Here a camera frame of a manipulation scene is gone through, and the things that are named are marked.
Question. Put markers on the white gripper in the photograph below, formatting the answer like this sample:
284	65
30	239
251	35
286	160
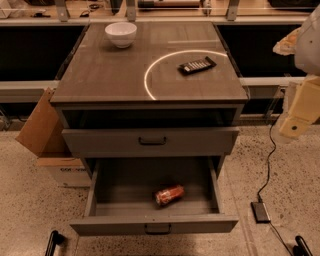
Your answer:
308	50

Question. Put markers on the black right base handle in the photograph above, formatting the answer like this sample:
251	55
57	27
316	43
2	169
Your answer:
301	248

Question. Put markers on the grey drawer cabinet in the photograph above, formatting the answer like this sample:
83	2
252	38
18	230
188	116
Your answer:
140	87

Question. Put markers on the open grey middle drawer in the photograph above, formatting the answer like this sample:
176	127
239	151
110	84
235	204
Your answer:
121	199

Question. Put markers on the black left base handle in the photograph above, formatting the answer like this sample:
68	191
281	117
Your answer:
55	239

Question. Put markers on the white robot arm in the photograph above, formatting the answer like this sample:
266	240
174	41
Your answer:
304	44

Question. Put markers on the closed grey top drawer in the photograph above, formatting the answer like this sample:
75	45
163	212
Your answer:
150	142

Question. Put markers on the brown cardboard box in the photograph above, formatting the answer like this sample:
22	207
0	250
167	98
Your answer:
42	135

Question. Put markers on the red coke can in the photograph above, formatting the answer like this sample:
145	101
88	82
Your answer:
167	195

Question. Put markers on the white ceramic bowl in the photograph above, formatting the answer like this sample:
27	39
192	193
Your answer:
121	34

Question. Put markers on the black power adapter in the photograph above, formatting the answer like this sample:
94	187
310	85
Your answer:
260	212

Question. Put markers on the black base handle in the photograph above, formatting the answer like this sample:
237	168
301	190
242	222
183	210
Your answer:
55	239
301	248

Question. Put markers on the black snack bar packet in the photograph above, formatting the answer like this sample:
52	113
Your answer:
196	66

